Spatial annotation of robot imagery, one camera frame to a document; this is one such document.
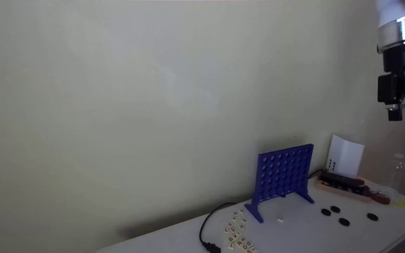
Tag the black game chip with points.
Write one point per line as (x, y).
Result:
(334, 208)
(325, 211)
(372, 217)
(343, 221)

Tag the blue upright gameboard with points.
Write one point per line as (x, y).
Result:
(281, 173)

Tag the white rounded box container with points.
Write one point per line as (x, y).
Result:
(344, 156)

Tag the black remote control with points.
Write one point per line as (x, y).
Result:
(343, 179)

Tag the white table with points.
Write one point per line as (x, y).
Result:
(305, 234)

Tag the small lone white tile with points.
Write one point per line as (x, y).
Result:
(281, 218)

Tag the cream letter tile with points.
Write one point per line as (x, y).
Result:
(247, 245)
(232, 241)
(242, 225)
(239, 215)
(230, 229)

